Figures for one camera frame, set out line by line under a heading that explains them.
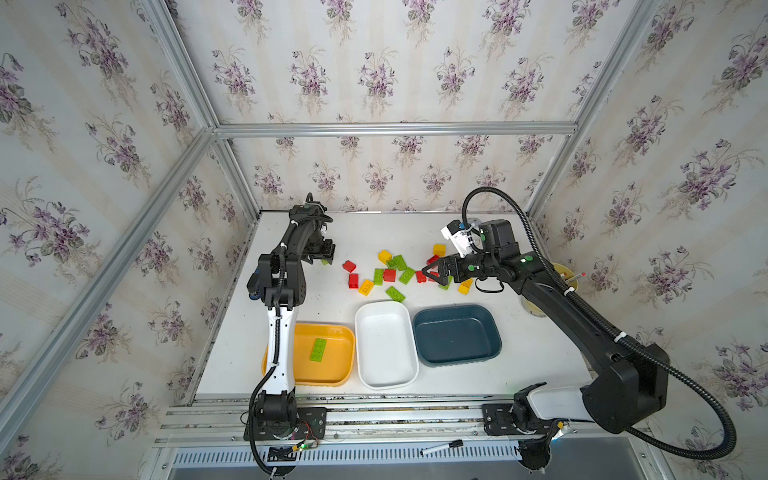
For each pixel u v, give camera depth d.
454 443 0.70
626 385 0.40
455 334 0.89
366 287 0.98
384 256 1.05
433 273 0.71
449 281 0.67
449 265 0.67
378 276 1.01
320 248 0.94
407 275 1.01
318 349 0.84
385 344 0.85
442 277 0.67
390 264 1.03
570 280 0.84
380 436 0.72
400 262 1.04
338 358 0.84
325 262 1.03
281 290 0.57
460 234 0.69
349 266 1.04
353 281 0.99
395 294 0.97
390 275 1.02
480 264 0.65
